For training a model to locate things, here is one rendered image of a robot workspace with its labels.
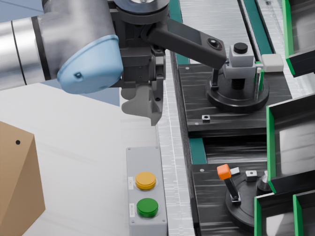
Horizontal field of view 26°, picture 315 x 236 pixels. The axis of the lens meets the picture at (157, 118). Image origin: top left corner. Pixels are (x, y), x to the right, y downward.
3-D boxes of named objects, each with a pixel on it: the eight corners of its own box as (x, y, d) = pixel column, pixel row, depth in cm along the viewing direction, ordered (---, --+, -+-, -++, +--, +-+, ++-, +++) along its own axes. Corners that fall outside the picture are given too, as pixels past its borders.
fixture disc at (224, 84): (209, 114, 145) (209, 106, 144) (201, 75, 156) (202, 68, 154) (274, 111, 146) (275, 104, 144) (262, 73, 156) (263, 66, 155)
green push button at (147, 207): (137, 221, 124) (137, 213, 123) (136, 204, 127) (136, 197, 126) (159, 220, 124) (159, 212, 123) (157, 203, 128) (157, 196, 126)
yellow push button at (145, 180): (135, 193, 130) (135, 186, 128) (134, 178, 133) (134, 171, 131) (156, 192, 130) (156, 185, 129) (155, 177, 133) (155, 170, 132)
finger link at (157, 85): (149, 98, 101) (148, 49, 95) (161, 98, 101) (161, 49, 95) (150, 119, 97) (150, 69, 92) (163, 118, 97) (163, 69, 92)
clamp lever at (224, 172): (231, 202, 122) (217, 174, 117) (229, 194, 123) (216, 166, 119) (250, 195, 121) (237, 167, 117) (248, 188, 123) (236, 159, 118)
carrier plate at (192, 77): (187, 137, 142) (188, 130, 141) (177, 70, 161) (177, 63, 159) (301, 133, 143) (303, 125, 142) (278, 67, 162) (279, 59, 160)
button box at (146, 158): (130, 246, 126) (129, 224, 122) (126, 167, 142) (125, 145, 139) (167, 244, 127) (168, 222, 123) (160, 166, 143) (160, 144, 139)
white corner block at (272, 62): (263, 79, 158) (265, 64, 156) (259, 67, 162) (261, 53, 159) (283, 78, 158) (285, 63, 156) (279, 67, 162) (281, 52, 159)
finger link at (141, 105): (122, 125, 104) (119, 76, 98) (161, 123, 104) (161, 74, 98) (122, 138, 101) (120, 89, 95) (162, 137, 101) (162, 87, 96)
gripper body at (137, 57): (107, 61, 101) (103, -12, 93) (165, 59, 101) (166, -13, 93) (108, 93, 95) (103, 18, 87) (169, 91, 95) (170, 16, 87)
